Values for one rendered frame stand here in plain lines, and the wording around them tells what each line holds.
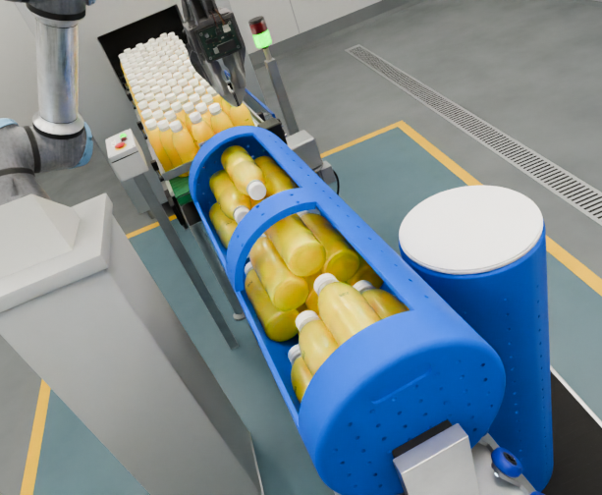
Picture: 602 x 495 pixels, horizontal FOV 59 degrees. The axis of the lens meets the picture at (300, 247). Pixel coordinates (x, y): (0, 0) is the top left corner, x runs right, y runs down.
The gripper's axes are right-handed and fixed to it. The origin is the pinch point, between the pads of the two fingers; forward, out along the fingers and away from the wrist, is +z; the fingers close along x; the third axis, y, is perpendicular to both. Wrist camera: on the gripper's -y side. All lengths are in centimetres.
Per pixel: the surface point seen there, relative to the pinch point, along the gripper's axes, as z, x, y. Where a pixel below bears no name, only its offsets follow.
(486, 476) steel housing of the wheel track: 50, 9, 50
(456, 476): 42, 4, 52
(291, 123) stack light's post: 58, 31, -121
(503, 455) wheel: 45, 12, 51
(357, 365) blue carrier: 20, -3, 46
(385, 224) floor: 141, 66, -138
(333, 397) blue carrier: 22, -7, 47
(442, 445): 35, 3, 52
